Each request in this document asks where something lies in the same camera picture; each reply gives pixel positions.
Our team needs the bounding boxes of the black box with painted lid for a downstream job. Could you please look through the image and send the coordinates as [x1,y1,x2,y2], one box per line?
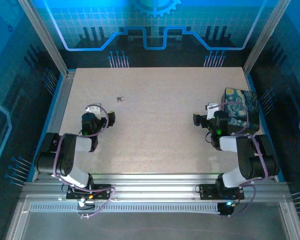
[223,87,261,135]

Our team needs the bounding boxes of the small connector with lights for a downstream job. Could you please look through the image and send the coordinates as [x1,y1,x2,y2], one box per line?
[77,198,96,211]

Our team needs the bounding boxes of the black controller box with light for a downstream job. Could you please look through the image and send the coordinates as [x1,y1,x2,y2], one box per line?
[217,201,235,218]

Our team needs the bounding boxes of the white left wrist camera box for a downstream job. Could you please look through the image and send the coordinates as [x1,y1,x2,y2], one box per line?
[85,103,102,116]

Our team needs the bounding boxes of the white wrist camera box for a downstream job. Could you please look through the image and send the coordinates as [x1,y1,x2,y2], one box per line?
[205,101,220,120]
[85,103,102,116]

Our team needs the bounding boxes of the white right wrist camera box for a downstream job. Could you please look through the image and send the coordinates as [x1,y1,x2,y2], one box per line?
[205,101,220,120]

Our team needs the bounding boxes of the aluminium side rail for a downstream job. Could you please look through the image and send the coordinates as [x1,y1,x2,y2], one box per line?
[31,69,77,182]

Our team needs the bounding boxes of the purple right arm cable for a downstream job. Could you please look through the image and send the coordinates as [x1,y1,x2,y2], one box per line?
[213,100,270,218]

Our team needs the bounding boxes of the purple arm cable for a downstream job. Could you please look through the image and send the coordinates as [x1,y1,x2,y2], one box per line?
[213,100,270,218]
[51,103,116,220]

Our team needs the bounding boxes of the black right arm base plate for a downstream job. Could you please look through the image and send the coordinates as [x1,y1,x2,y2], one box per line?
[198,183,245,201]

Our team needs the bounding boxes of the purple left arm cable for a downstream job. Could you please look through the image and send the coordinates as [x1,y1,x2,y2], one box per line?
[51,103,116,220]

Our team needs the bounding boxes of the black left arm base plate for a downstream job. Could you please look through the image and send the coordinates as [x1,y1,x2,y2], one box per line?
[66,184,113,200]

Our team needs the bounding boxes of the aluminium frame rail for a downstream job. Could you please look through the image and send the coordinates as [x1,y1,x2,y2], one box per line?
[21,173,291,201]

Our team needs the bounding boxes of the slotted grey cable duct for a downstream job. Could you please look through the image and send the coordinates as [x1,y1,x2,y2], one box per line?
[29,203,221,214]

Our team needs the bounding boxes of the aluminium frame post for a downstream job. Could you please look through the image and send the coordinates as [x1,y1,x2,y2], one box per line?
[17,0,70,77]
[242,0,292,75]

